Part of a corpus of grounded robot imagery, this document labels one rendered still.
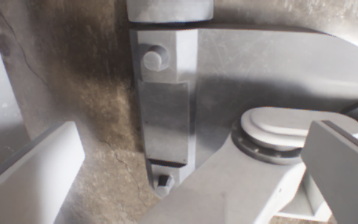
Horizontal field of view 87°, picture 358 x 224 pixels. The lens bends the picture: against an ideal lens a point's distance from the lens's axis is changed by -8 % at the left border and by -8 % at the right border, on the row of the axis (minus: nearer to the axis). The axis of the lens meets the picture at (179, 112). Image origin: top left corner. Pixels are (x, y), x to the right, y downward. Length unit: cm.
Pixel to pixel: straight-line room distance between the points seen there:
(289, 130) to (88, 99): 71
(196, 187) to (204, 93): 25
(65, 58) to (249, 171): 72
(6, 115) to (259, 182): 39
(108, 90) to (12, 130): 45
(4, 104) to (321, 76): 57
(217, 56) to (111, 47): 39
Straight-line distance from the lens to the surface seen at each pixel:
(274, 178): 33
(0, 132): 39
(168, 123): 51
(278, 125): 36
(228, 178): 31
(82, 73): 82
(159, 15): 43
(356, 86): 54
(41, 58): 93
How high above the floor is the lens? 61
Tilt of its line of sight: 59 degrees down
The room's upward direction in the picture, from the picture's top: 155 degrees counter-clockwise
